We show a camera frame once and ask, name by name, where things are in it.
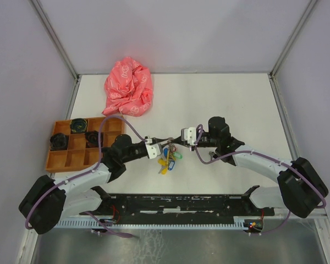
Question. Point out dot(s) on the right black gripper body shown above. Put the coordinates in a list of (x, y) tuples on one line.
[(186, 143)]

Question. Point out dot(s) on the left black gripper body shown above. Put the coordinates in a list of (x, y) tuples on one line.
[(154, 139)]

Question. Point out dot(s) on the keyring bunch with colourful tags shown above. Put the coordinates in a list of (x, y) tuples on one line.
[(170, 155)]

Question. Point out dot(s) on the key with black fob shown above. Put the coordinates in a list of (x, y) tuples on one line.
[(212, 155)]

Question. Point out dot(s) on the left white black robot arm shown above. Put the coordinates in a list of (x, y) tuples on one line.
[(48, 200)]

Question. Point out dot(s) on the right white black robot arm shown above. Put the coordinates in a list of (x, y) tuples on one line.
[(299, 188)]

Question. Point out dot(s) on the crumpled pink cloth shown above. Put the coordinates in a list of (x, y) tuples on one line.
[(128, 88)]

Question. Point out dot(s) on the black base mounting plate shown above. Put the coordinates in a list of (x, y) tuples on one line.
[(122, 205)]

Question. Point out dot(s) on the black rosette middle tray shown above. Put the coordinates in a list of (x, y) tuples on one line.
[(92, 139)]

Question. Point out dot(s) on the black rosette tray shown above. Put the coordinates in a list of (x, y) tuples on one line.
[(58, 142), (78, 126), (92, 139)]

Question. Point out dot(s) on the wooden compartment tray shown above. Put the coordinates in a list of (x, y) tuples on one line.
[(78, 156)]

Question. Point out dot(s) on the black rosette top tray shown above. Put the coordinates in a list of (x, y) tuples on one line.
[(78, 126)]

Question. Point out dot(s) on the black rosette left tray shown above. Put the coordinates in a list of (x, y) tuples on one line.
[(58, 142)]

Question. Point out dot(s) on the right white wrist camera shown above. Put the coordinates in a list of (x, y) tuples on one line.
[(190, 132)]

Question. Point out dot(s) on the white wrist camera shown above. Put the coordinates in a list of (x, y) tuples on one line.
[(190, 132), (153, 147)]

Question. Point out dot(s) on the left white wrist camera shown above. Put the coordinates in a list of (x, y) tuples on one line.
[(153, 147)]

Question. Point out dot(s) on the white slotted cable duct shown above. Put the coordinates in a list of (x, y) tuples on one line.
[(159, 222)]

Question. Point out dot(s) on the left aluminium frame post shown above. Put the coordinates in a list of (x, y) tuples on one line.
[(43, 17)]

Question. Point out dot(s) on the aluminium frame post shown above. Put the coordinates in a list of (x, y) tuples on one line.
[(43, 17), (293, 37)]

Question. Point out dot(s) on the right aluminium frame post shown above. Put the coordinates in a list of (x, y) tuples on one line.
[(293, 37)]

